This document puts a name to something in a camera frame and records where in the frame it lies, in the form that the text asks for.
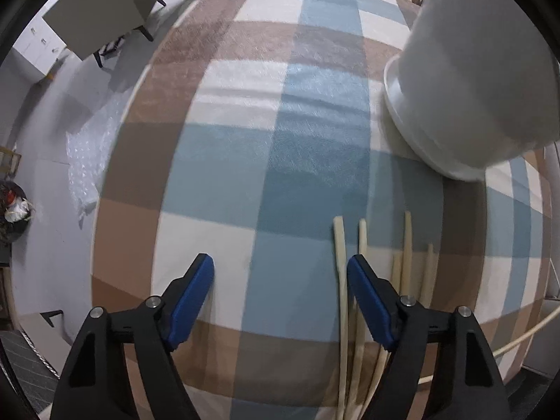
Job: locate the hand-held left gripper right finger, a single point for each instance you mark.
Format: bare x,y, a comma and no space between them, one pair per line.
369,302

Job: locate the plaid checked tablecloth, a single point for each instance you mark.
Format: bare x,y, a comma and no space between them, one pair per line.
262,140

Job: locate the beige cube armchair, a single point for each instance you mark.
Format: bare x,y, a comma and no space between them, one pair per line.
100,8

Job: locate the dark trash basket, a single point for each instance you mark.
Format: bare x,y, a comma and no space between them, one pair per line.
15,210

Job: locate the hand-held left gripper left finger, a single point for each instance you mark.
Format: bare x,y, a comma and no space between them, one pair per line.
192,302

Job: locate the white drawer cabinet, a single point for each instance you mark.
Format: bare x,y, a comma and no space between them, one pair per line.
37,46

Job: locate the clear bubble wrap sheet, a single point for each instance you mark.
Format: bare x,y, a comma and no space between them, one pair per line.
87,170

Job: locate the dark ribbed mat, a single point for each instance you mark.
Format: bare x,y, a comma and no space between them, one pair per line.
22,363

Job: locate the bunch of wooden chopsticks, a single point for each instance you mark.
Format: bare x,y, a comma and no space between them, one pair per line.
341,293

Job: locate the white divided utensil holder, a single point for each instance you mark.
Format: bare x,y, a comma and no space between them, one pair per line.
472,74

